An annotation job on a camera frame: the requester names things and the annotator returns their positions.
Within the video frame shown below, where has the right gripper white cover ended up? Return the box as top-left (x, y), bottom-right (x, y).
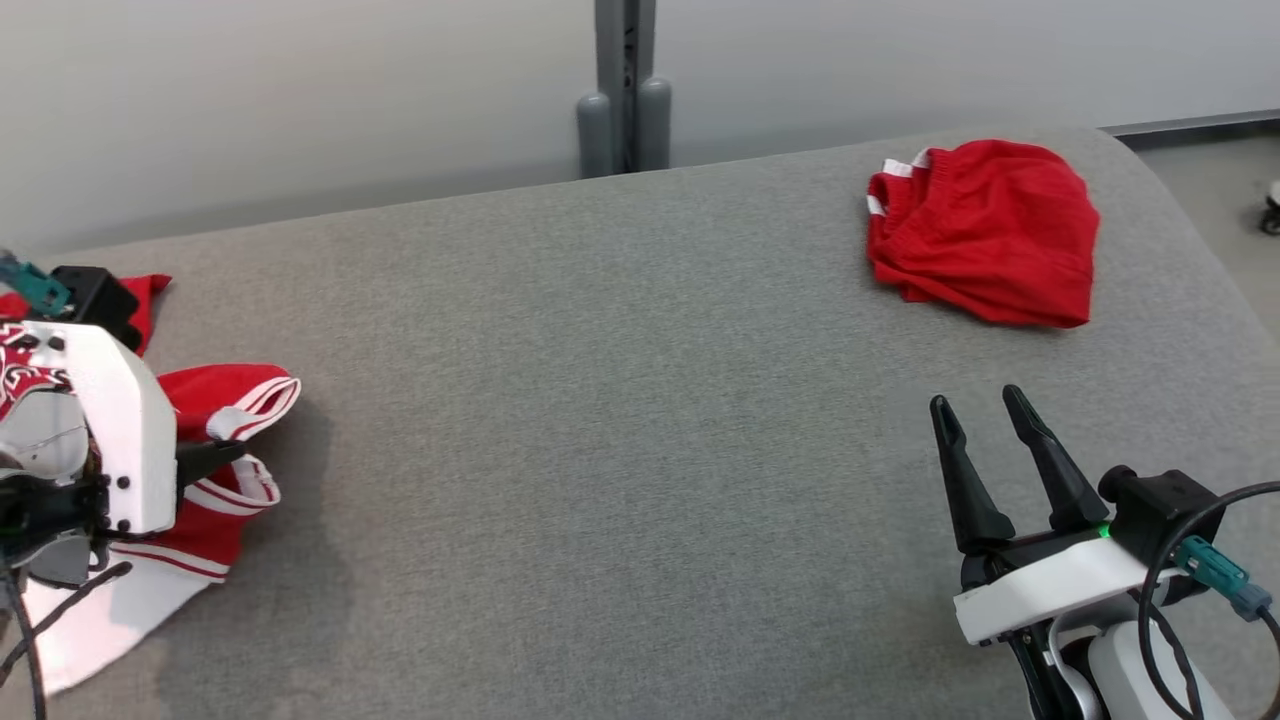
top-left (929, 384), bottom-right (1181, 720)

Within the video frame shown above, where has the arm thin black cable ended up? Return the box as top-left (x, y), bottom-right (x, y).
top-left (1138, 482), bottom-right (1280, 720)
top-left (0, 560), bottom-right (133, 720)

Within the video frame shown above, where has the grey cylindrical post cap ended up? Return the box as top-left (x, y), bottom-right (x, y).
top-left (636, 77), bottom-right (673, 173)
top-left (576, 92), bottom-right (613, 181)

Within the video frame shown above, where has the grey metal partition post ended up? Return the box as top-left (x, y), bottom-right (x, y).
top-left (594, 0), bottom-right (658, 176)

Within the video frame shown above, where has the red shorts white trim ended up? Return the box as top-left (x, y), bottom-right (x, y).
top-left (865, 140), bottom-right (1101, 329)

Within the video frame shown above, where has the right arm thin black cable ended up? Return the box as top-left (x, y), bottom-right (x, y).
top-left (1138, 482), bottom-right (1280, 720)

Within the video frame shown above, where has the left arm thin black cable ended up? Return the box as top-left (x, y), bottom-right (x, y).
top-left (0, 560), bottom-right (133, 720)

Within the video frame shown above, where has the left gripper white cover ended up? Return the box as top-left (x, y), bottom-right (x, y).
top-left (0, 320), bottom-right (251, 547)

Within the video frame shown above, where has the red white basketball jersey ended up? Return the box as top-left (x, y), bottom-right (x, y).
top-left (0, 273), bottom-right (303, 698)

